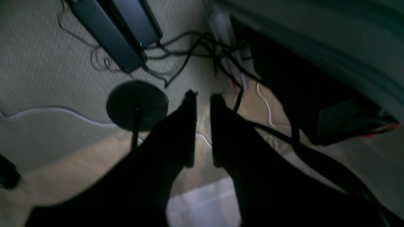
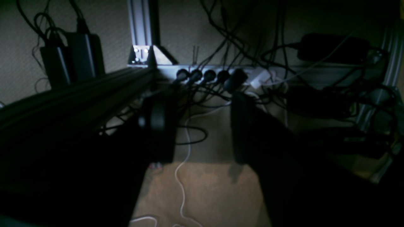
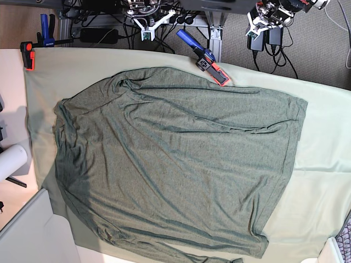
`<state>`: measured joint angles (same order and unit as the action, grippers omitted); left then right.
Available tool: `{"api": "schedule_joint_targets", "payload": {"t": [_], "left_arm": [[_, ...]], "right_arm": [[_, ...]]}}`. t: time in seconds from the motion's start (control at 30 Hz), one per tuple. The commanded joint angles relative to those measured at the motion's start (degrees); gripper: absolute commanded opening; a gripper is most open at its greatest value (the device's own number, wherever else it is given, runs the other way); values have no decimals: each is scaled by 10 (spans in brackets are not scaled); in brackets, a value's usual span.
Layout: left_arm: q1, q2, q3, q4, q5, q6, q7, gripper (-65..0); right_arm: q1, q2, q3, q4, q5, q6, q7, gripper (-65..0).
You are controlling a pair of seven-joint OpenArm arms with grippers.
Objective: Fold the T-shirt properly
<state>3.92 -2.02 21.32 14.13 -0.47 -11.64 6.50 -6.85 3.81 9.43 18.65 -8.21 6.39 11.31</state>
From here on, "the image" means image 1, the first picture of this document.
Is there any black power adapter brick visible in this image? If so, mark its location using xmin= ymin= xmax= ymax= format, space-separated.
xmin=72 ymin=0 xmax=145 ymax=73

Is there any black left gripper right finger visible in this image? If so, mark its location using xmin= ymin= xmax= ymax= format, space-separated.
xmin=210 ymin=94 xmax=384 ymax=227

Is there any black round stand base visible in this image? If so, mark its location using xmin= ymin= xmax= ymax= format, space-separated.
xmin=106 ymin=81 xmax=169 ymax=132

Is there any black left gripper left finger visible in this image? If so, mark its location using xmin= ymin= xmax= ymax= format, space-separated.
xmin=25 ymin=90 xmax=197 ymax=227

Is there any white floor cable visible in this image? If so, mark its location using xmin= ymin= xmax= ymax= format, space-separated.
xmin=0 ymin=107 xmax=212 ymax=148

